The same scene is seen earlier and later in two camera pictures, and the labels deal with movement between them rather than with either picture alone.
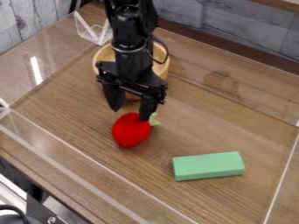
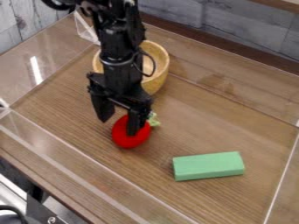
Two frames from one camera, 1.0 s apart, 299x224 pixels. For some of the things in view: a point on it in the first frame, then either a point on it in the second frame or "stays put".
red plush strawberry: [129, 129] stays put
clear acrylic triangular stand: [97, 34] stays put
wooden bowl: [107, 54] stays put
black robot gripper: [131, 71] → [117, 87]
